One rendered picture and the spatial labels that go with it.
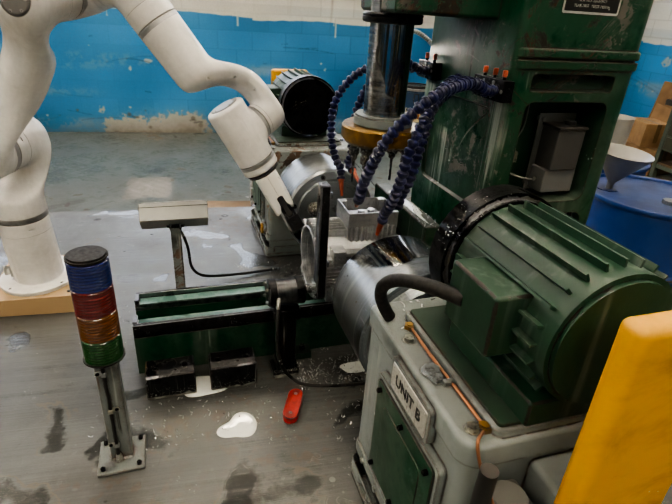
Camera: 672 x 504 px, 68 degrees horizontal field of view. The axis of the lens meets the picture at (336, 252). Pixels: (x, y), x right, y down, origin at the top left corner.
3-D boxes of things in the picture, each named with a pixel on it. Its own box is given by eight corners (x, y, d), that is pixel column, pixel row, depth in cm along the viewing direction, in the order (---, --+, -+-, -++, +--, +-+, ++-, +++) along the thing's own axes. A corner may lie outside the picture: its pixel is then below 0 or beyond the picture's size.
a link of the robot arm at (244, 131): (260, 144, 117) (232, 168, 113) (230, 93, 110) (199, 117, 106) (281, 144, 111) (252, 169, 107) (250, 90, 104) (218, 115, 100)
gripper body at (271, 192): (242, 167, 117) (266, 205, 123) (249, 181, 109) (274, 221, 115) (270, 151, 117) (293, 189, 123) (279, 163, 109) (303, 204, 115)
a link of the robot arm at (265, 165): (236, 161, 116) (243, 172, 117) (242, 173, 108) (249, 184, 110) (267, 143, 116) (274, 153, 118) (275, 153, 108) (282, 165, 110)
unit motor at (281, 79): (310, 177, 198) (314, 64, 179) (334, 208, 170) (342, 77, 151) (244, 180, 190) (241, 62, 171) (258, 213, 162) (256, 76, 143)
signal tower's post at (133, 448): (146, 435, 97) (117, 239, 78) (145, 468, 90) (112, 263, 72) (101, 443, 95) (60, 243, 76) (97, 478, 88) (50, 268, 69)
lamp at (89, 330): (121, 320, 84) (118, 297, 82) (119, 341, 78) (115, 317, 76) (82, 324, 82) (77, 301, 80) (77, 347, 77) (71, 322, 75)
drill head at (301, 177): (336, 209, 177) (340, 138, 166) (373, 255, 147) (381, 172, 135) (265, 213, 170) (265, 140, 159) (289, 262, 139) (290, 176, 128)
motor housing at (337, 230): (369, 267, 138) (376, 203, 130) (395, 304, 122) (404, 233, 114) (298, 273, 133) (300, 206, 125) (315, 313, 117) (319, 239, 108)
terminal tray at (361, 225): (380, 222, 128) (383, 196, 125) (396, 240, 119) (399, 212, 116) (335, 225, 125) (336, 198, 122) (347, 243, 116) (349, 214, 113)
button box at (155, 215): (208, 225, 137) (206, 207, 138) (209, 217, 130) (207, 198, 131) (141, 229, 132) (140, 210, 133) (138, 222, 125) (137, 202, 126)
